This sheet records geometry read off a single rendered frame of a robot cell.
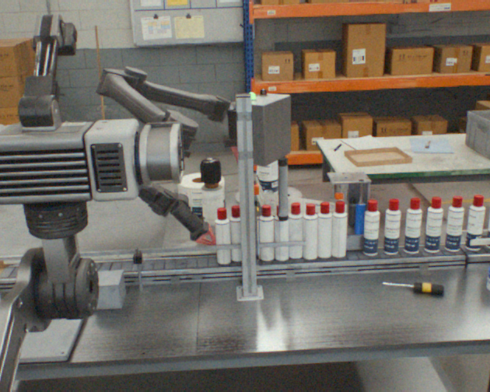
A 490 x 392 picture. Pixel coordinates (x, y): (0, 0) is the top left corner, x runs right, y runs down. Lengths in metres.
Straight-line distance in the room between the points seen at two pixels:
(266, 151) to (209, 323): 0.56
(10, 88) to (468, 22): 4.72
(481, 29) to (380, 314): 5.32
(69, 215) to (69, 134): 0.18
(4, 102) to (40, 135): 3.93
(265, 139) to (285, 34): 4.63
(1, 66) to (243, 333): 3.84
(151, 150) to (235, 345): 0.70
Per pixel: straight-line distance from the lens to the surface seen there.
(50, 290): 1.35
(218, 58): 6.23
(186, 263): 2.00
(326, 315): 1.78
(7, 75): 5.10
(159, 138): 1.21
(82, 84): 6.45
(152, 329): 1.75
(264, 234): 1.93
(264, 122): 1.63
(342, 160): 3.36
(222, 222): 1.89
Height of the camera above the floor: 1.80
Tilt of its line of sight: 21 degrees down
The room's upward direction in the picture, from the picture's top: 2 degrees counter-clockwise
